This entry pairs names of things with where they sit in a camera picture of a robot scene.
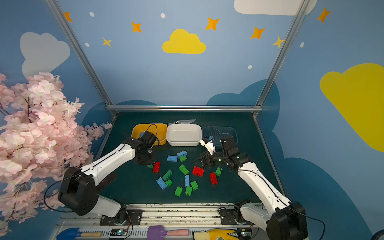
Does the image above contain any white plastic bin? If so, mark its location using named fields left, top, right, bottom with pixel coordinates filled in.
left=166, top=124, right=202, bottom=147

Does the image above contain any teal plastic bin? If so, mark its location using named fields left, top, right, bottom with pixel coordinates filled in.
left=202, top=126, right=238, bottom=150

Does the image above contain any pink cherry blossom tree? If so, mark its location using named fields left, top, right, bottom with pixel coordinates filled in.
left=1, top=72, right=112, bottom=236

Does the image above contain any small green lego brick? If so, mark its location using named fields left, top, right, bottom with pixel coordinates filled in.
left=166, top=179, right=173, bottom=187
left=215, top=167, right=222, bottom=177
left=179, top=156, right=187, bottom=162

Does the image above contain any yellow plastic bin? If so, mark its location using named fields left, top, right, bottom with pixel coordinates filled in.
left=131, top=123, right=168, bottom=147

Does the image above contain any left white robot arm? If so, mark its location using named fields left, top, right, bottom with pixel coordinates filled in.
left=58, top=131, right=158, bottom=224

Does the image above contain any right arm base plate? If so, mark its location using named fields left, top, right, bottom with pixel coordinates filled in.
left=218, top=207, right=251, bottom=225

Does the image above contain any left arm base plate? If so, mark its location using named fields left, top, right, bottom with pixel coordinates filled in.
left=100, top=209, right=143, bottom=226

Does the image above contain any purple toy shovel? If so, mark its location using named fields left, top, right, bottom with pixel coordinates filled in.
left=147, top=226, right=189, bottom=240

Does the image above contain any horizontal metal frame bar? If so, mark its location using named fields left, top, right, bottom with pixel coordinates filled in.
left=106, top=105, right=263, bottom=112

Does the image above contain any green circuit board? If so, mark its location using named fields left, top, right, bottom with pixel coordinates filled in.
left=109, top=229, right=129, bottom=239

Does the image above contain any red lego brick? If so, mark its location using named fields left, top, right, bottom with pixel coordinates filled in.
left=209, top=173, right=218, bottom=185
left=193, top=167, right=204, bottom=177
left=153, top=162, right=161, bottom=173

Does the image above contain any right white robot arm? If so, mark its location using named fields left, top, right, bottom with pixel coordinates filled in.
left=195, top=151, right=309, bottom=240

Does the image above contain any blue toy shovel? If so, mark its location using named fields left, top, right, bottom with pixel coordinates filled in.
left=56, top=228, right=103, bottom=240

